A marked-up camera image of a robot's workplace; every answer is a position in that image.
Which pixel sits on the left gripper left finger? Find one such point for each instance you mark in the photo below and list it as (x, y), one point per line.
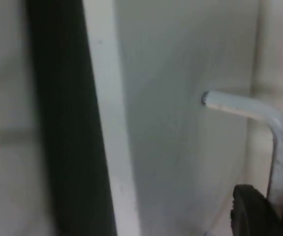
(252, 216)

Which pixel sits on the grey drawer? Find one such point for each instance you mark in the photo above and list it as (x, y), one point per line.
(170, 118)

